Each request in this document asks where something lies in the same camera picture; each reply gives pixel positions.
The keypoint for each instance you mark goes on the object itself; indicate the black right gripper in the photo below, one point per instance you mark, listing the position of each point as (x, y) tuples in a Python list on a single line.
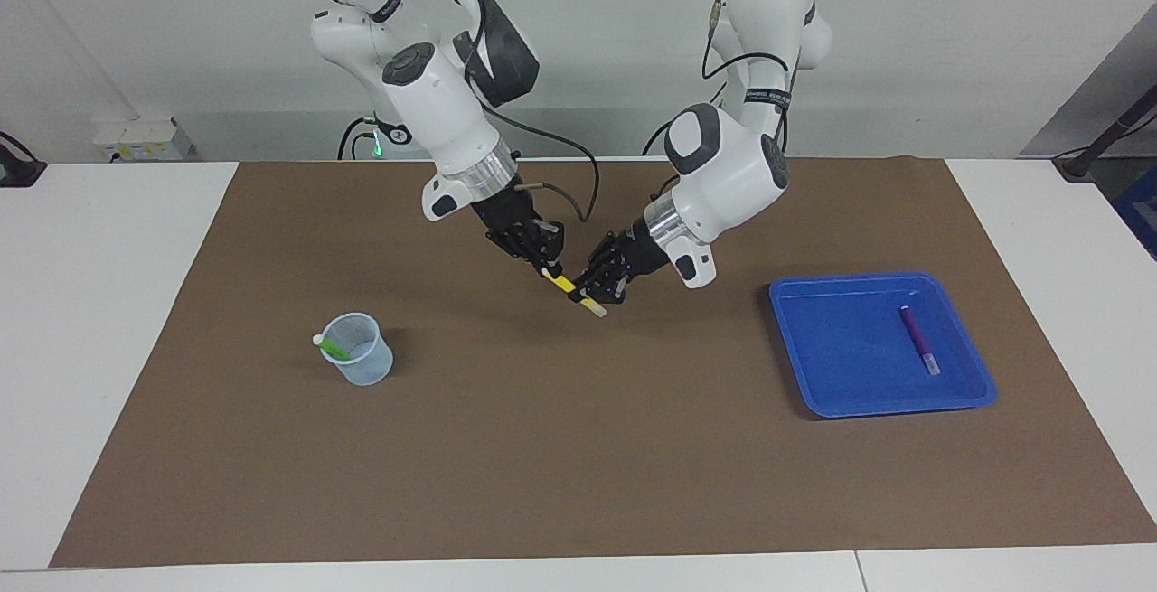
[(506, 212)]

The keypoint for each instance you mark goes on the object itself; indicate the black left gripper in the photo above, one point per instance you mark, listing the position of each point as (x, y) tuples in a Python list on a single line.
[(646, 249)]

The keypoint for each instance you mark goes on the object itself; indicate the yellow marker pen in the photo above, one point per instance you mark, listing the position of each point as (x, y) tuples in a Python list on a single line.
[(564, 283)]

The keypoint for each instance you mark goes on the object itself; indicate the green marker pen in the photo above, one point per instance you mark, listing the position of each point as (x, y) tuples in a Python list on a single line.
[(336, 350)]

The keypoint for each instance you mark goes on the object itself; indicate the purple marker pen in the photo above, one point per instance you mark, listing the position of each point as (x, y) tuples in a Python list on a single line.
[(920, 339)]

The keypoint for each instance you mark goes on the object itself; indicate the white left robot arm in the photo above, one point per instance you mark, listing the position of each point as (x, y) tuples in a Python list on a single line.
[(723, 176)]

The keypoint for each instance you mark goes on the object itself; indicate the brown table mat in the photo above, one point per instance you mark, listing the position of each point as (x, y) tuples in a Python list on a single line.
[(578, 447)]

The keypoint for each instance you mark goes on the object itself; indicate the translucent plastic cup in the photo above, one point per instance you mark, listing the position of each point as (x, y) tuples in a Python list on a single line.
[(366, 371)]

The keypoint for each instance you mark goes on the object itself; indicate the blue plastic tray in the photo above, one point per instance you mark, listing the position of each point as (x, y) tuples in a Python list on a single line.
[(832, 348)]

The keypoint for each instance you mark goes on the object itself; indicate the white power strip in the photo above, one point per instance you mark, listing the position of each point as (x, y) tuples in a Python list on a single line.
[(136, 136)]

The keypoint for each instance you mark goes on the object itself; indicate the black stand pole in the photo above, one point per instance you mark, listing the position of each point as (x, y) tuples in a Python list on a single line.
[(1098, 145)]

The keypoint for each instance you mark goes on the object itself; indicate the black table clamp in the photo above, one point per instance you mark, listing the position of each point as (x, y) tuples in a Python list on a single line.
[(18, 172)]

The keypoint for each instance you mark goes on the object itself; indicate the blue crate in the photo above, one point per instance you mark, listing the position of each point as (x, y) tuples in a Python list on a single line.
[(1141, 212)]

